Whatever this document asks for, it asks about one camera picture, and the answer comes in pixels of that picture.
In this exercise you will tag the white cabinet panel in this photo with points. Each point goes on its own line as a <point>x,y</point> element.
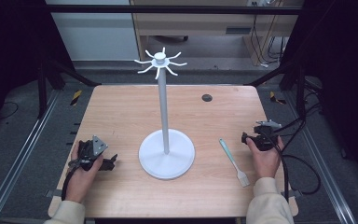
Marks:
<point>96,37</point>

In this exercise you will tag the black horizontal frame bar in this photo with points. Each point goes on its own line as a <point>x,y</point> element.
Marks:
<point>167,9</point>

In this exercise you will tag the dark curtain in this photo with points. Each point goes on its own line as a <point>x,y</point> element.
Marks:
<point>9,46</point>
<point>341,77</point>

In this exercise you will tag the yellow black hazard tape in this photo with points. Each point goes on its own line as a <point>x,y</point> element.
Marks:
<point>275,98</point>
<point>76,97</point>

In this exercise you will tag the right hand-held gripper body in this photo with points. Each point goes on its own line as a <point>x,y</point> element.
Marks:
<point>265,138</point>

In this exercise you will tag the white hook stand rack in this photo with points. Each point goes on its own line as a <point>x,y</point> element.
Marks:
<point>166,161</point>

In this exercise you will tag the aluminium floor rail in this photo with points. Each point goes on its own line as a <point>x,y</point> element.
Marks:
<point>18,158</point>
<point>326,174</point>

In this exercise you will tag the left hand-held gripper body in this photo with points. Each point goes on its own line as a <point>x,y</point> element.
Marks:
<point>98,145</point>

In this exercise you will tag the light wooden office desk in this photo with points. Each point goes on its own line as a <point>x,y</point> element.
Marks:
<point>192,23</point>

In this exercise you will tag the person's left hand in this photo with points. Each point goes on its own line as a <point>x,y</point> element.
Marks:
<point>79,183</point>

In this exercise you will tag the grey table side bracket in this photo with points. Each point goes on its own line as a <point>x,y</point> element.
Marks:
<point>49,193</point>
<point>293,193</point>

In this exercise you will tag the person's right hand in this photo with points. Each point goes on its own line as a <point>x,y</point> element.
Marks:
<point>267,163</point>

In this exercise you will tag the black metal frame stand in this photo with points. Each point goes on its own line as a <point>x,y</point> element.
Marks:
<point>42,90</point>
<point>300,90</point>

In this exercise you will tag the dark round table grommet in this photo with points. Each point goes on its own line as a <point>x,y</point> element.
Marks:
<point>207,97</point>

